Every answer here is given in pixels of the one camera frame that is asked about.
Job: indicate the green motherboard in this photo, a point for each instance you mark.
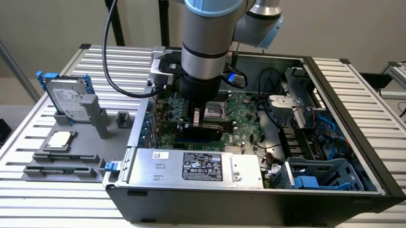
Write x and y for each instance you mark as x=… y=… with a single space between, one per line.
x=245 y=123

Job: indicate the black open PC case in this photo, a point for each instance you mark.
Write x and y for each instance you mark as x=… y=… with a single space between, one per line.
x=254 y=204

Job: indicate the neighbouring slatted metal table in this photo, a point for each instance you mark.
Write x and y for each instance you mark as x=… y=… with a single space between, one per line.
x=395 y=80

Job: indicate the grey parts rack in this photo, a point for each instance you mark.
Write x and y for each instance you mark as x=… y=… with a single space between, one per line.
x=79 y=147

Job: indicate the silver CPU chip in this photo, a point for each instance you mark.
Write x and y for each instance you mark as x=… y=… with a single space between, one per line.
x=59 y=139

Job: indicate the silver chipset heatsink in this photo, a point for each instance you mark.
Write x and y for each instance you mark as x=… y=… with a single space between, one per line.
x=234 y=150

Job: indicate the silver slanted pole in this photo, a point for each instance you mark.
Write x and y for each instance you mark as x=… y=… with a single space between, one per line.
x=17 y=69

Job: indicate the black frame post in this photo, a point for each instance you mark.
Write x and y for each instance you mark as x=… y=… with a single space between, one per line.
x=118 y=21
x=165 y=21

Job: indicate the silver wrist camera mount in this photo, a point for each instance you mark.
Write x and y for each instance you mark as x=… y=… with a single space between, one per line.
x=162 y=65

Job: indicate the blue case latch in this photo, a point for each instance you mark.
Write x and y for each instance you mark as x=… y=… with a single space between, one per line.
x=113 y=166

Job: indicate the hard disk with blue caddy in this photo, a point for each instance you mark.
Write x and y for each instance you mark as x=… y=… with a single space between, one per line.
x=69 y=99

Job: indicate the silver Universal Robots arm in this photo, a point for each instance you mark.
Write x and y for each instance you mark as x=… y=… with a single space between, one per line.
x=206 y=35

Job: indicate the CPU socket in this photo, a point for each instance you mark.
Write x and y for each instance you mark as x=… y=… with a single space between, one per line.
x=217 y=110

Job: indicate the silver power supply unit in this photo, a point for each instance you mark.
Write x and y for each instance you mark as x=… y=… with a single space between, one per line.
x=172 y=168

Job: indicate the metal drive cage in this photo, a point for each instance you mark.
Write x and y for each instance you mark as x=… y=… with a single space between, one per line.
x=301 y=99

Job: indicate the black box at edge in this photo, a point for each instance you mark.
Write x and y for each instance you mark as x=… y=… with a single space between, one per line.
x=5 y=130

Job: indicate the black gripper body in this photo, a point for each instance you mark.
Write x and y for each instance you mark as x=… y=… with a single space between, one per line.
x=200 y=90

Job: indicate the blue-grey plastic disk bay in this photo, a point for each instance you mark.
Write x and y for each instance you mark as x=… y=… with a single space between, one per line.
x=331 y=173

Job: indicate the black RAM slots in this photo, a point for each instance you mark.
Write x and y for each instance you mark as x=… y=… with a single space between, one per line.
x=226 y=127

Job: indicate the green RAM stick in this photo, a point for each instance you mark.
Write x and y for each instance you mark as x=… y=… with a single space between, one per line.
x=57 y=171

